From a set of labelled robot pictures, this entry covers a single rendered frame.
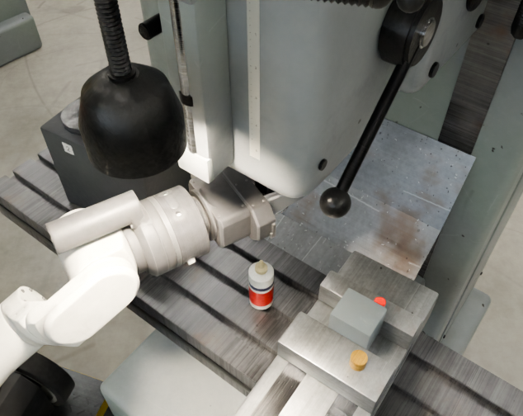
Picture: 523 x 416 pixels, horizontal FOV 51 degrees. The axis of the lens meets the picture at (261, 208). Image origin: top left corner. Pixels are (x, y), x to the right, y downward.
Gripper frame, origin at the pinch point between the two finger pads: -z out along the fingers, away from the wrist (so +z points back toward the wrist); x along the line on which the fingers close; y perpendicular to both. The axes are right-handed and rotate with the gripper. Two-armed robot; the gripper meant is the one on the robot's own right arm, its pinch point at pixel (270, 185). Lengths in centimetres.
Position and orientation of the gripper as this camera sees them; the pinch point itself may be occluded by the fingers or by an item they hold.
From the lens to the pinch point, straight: 68.6
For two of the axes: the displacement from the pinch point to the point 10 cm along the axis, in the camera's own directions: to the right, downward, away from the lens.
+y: -0.1, 6.7, 7.4
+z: -8.5, 3.8, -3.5
